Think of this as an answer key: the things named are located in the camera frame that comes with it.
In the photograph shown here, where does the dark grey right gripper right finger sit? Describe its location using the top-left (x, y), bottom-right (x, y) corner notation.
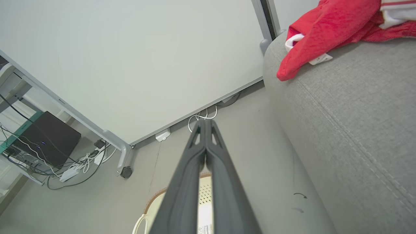
top-left (206, 120), bottom-right (262, 234)

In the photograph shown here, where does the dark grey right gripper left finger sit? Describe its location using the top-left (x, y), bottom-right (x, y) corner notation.
top-left (149, 120), bottom-right (206, 234)

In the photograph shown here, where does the red garment with white cuffs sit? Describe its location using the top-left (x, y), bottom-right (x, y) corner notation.
top-left (276, 0), bottom-right (416, 82)

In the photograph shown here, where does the red garment with white print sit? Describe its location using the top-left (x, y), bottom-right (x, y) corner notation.
top-left (379, 0), bottom-right (416, 30)

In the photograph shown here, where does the white perforated laundry basket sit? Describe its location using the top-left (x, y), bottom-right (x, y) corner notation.
top-left (132, 172), bottom-right (215, 234)

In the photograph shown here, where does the small white plastic box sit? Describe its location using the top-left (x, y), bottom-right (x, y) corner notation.
top-left (155, 128), bottom-right (171, 142)

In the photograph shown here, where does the white power strip black adapter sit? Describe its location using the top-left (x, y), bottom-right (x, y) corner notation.
top-left (94, 139), bottom-right (108, 165)

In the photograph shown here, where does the long white power strip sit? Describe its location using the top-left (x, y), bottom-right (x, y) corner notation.
top-left (59, 164), bottom-right (82, 182)

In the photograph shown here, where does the black computer box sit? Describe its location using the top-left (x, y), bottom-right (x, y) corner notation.
top-left (12, 111), bottom-right (82, 168)

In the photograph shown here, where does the grey fabric sofa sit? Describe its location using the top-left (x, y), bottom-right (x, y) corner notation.
top-left (263, 31), bottom-right (416, 234)

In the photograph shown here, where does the wide white partition panel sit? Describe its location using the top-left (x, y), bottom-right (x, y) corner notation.
top-left (0, 0), bottom-right (273, 177)

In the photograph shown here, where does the teal edged shelf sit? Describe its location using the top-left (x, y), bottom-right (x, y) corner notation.
top-left (0, 112), bottom-right (43, 155)

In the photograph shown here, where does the looped white cable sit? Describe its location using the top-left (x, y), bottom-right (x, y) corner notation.
top-left (188, 105), bottom-right (218, 133)

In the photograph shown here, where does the grey cable under partition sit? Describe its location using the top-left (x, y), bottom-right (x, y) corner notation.
top-left (216, 93), bottom-right (241, 108)

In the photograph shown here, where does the grey metal desk frame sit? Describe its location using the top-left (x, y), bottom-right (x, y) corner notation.
top-left (0, 63), bottom-right (33, 112)

